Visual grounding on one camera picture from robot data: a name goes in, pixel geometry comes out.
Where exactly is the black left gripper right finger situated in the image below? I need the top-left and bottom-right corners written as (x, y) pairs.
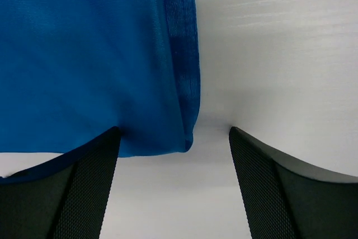
top-left (229, 127), bottom-right (357, 238)

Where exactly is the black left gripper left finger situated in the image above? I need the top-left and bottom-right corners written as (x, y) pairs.
top-left (1, 127), bottom-right (121, 239)

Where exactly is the blue cloth napkin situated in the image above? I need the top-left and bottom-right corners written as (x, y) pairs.
top-left (1, 0), bottom-right (200, 157)

